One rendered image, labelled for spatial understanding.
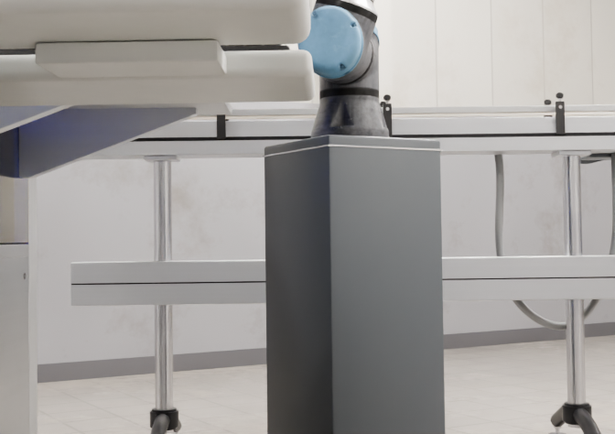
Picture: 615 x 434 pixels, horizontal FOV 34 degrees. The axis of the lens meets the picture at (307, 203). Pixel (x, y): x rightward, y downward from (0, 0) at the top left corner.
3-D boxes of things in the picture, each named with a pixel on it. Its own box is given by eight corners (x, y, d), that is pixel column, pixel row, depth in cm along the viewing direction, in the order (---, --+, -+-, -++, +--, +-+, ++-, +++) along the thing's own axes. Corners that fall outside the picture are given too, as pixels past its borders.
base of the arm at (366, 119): (361, 147, 203) (360, 99, 204) (404, 140, 190) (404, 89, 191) (296, 145, 196) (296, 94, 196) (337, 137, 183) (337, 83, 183)
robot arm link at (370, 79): (384, 94, 198) (383, 27, 198) (373, 84, 185) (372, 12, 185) (325, 97, 200) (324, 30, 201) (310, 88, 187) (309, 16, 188)
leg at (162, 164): (145, 435, 273) (144, 156, 275) (150, 428, 282) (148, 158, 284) (178, 435, 273) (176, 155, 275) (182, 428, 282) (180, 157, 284)
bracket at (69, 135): (18, 177, 190) (18, 109, 191) (23, 178, 193) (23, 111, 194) (196, 175, 191) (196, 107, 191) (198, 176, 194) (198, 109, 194)
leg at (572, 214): (565, 429, 273) (558, 150, 276) (556, 423, 282) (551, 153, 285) (598, 428, 273) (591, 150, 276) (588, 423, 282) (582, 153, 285)
